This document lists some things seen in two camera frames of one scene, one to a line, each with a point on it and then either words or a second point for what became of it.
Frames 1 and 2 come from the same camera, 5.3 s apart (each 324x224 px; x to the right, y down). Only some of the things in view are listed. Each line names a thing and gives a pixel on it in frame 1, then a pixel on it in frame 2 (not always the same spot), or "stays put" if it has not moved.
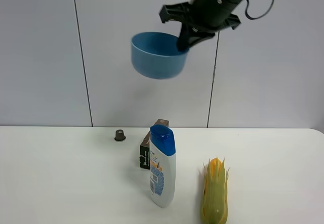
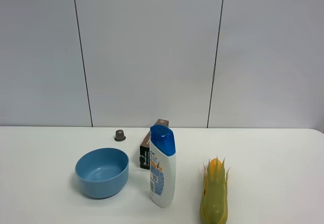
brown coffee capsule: (120, 135) stays put
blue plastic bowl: (156, 55) to (103, 172)
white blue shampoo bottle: (163, 164) stays put
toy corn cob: (214, 200) stays put
